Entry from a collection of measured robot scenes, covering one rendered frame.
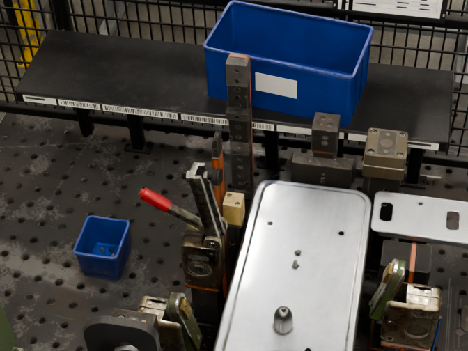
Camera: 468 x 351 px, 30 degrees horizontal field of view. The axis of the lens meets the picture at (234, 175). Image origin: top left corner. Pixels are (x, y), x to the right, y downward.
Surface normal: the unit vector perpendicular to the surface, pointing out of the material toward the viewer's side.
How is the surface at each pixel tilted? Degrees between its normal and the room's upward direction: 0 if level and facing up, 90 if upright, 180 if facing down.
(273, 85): 90
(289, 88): 90
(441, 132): 0
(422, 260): 0
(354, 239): 0
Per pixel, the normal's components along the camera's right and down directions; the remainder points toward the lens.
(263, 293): -0.04, -0.69
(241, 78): -0.21, 0.72
